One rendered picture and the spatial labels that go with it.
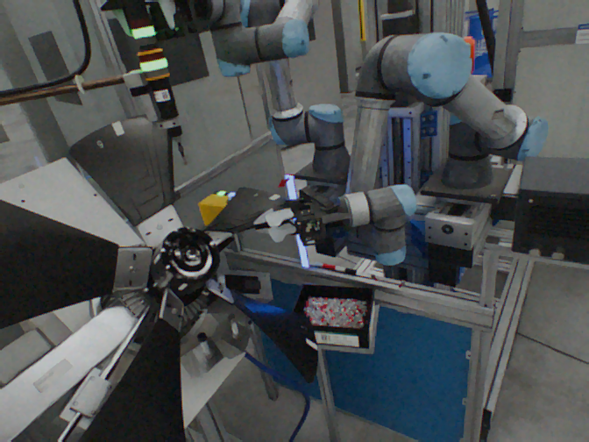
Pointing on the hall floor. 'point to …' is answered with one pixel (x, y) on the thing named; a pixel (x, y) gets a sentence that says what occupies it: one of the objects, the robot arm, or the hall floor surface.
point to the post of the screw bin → (327, 396)
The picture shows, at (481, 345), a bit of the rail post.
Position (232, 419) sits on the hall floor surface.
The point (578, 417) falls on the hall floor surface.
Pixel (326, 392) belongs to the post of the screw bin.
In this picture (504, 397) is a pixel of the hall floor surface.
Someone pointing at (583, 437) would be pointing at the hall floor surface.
